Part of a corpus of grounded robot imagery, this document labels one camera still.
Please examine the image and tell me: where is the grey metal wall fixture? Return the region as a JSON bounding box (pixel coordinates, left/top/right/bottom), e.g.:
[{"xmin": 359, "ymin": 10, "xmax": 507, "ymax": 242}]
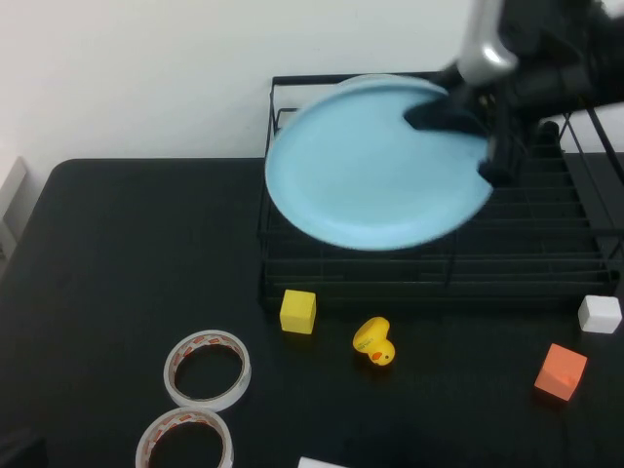
[{"xmin": 0, "ymin": 156, "xmax": 29, "ymax": 267}]

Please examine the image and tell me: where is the white paper sheet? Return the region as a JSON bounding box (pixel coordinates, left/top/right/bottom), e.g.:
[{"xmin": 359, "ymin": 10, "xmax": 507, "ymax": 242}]
[{"xmin": 296, "ymin": 455, "xmax": 352, "ymax": 468}]

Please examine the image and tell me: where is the yellow foam cube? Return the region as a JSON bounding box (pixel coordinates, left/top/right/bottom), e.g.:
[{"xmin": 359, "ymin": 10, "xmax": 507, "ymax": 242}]
[{"xmin": 279, "ymin": 289, "xmax": 318, "ymax": 335}]

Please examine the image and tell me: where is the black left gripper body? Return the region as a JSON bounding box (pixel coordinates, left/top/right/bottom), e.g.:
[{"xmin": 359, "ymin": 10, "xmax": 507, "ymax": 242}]
[{"xmin": 441, "ymin": 70, "xmax": 530, "ymax": 185}]

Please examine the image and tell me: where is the white foam cube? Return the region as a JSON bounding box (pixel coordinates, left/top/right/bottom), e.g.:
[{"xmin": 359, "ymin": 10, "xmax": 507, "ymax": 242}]
[{"xmin": 577, "ymin": 294, "xmax": 623, "ymax": 334}]

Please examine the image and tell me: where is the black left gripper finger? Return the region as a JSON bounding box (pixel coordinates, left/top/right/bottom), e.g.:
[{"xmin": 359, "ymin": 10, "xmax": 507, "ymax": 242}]
[{"xmin": 403, "ymin": 95, "xmax": 488, "ymax": 137}]

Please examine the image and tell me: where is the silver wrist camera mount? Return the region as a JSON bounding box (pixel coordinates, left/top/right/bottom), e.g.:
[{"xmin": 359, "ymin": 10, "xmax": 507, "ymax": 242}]
[{"xmin": 456, "ymin": 0, "xmax": 519, "ymax": 87}]

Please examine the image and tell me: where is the black wire dish rack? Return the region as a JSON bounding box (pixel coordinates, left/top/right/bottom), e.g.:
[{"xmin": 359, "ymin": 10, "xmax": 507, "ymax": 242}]
[{"xmin": 256, "ymin": 70, "xmax": 624, "ymax": 313}]

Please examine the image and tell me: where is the light blue plate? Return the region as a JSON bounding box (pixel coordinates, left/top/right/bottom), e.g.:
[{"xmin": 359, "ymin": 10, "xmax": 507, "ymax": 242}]
[{"xmin": 264, "ymin": 75, "xmax": 494, "ymax": 253}]

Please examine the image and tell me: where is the yellow rubber duck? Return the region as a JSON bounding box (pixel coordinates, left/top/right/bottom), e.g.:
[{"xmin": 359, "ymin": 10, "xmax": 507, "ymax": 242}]
[{"xmin": 351, "ymin": 316, "xmax": 396, "ymax": 368}]

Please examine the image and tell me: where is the orange foam cube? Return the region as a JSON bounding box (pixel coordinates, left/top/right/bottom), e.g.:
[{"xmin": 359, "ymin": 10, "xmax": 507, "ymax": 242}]
[{"xmin": 533, "ymin": 342, "xmax": 589, "ymax": 403}]

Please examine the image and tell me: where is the white tape roll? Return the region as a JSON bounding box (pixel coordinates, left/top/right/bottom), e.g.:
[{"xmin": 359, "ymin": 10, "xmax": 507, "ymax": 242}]
[
  {"xmin": 163, "ymin": 330, "xmax": 253, "ymax": 409},
  {"xmin": 135, "ymin": 408, "xmax": 234, "ymax": 468}
]

